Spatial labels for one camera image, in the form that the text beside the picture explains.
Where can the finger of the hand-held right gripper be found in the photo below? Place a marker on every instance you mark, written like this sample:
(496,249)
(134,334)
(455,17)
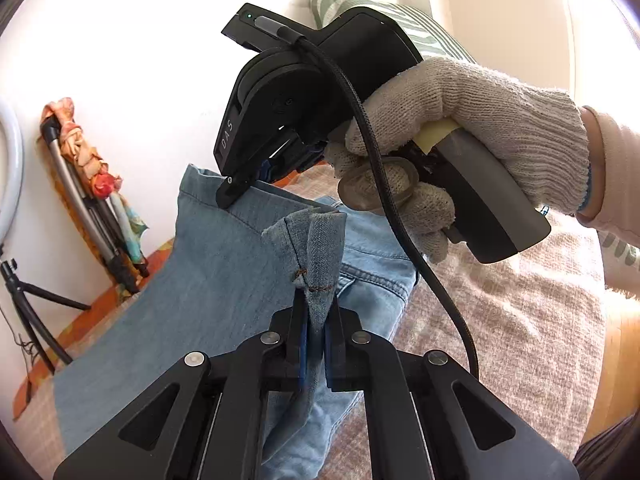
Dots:
(295,160)
(235,187)

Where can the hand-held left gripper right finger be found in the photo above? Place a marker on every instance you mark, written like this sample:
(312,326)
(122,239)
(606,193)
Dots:
(330,355)

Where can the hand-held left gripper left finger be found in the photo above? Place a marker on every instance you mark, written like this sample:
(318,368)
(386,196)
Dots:
(301,355)

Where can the light blue denim pants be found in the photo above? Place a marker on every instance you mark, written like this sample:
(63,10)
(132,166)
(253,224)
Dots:
(200,285)

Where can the person's right forearm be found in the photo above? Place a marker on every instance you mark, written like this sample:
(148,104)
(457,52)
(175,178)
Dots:
(615,170)

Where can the person's right hand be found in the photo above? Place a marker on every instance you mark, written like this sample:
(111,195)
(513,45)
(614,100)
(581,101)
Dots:
(500,120)

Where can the green leaf patterned pillow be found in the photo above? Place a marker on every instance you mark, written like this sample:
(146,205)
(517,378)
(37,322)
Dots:
(430,35)

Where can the folded silver tripod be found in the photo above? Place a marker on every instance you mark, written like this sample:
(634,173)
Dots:
(75,185)

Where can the folded tripod with colourful scarf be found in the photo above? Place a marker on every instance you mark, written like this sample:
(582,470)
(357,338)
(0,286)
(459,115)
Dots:
(80,145)

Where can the black mini tripod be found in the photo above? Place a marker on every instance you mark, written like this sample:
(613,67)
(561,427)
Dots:
(12,272)

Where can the black white striped clothing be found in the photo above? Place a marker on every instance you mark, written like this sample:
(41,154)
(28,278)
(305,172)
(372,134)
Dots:
(610,450)

